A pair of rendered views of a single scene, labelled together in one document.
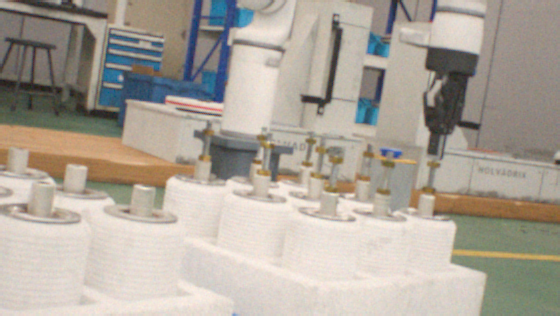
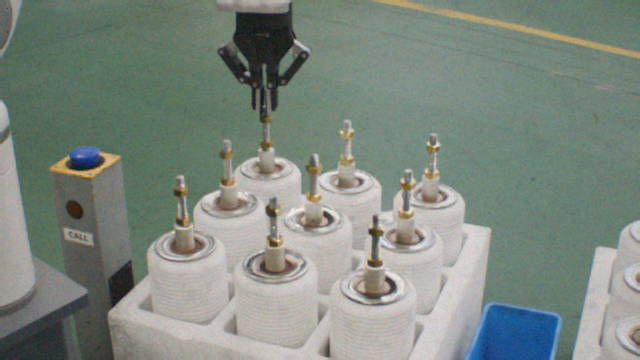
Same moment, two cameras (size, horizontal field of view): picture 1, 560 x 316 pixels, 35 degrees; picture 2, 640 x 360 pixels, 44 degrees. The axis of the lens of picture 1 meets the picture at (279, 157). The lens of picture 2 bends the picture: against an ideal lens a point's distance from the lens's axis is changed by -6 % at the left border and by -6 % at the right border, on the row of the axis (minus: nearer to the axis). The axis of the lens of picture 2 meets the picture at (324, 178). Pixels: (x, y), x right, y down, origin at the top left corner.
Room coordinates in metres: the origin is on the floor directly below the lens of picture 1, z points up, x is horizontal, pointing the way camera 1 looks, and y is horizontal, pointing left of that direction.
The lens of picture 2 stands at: (1.59, 0.82, 0.76)
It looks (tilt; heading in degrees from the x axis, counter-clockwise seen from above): 26 degrees down; 250
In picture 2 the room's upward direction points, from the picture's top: straight up
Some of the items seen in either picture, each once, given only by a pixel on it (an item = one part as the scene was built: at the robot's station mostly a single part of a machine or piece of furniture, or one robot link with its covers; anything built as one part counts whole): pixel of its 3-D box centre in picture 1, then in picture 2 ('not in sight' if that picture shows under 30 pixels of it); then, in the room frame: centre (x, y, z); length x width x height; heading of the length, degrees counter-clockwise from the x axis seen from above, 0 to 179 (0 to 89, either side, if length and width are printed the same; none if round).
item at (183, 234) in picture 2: (304, 177); (184, 236); (1.45, -0.05, 0.26); 0.02 x 0.02 x 0.03
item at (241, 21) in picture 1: (244, 17); not in sight; (6.56, 0.41, 0.90); 0.50 x 0.38 x 0.21; 33
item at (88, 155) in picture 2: (390, 154); (85, 158); (1.55, -0.19, 0.32); 0.04 x 0.04 x 0.02
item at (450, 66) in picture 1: (448, 78); (264, 29); (1.30, -0.23, 0.46); 0.08 x 0.08 x 0.09
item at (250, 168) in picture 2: (424, 215); (266, 168); (1.30, -0.23, 0.25); 0.08 x 0.08 x 0.01
